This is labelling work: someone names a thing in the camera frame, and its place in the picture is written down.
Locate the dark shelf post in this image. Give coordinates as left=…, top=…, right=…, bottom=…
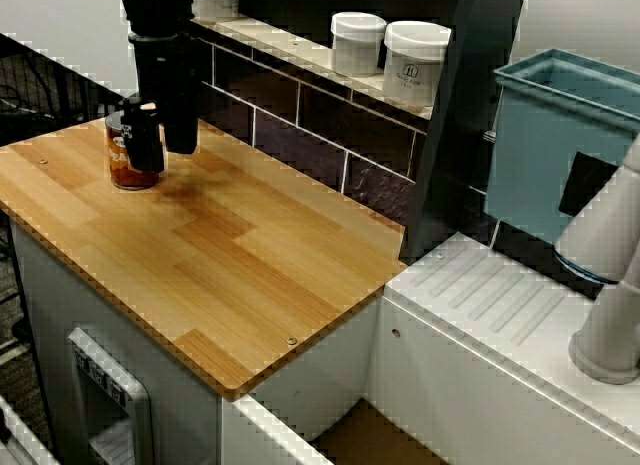
left=399, top=0, right=529, bottom=266

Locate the white jar with logo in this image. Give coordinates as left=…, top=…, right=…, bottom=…
left=382, top=19, right=452, bottom=109

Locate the plain white lidded jar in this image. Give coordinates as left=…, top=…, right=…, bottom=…
left=329, top=11, right=387, bottom=78

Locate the dark tiled backsplash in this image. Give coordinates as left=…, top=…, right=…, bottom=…
left=197, top=37, right=501, bottom=256

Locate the white shelf ledge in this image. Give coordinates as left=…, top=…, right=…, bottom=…
left=192, top=12, right=436, bottom=121

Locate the teal plastic bin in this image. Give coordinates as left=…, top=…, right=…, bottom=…
left=487, top=47, right=640, bottom=286

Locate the orange beans can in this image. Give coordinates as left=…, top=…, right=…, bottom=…
left=104, top=110, right=166, bottom=191

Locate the grey toy faucet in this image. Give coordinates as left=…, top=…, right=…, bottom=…
left=552, top=134, right=640, bottom=385

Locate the white kitchen cabinet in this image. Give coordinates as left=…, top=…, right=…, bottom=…
left=9, top=209, right=386, bottom=465

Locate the white toy sink unit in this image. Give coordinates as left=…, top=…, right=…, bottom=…
left=222, top=232, right=640, bottom=465

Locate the black wire mesh panel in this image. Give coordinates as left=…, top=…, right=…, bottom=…
left=0, top=32, right=141, bottom=146

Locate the aluminium frame rail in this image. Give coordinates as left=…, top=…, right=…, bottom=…
left=0, top=394, right=56, bottom=465

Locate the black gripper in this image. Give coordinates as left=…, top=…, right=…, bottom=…
left=118, top=32, right=201, bottom=174

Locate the grey toy dishwasher panel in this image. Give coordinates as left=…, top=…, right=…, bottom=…
left=67, top=326, right=154, bottom=465

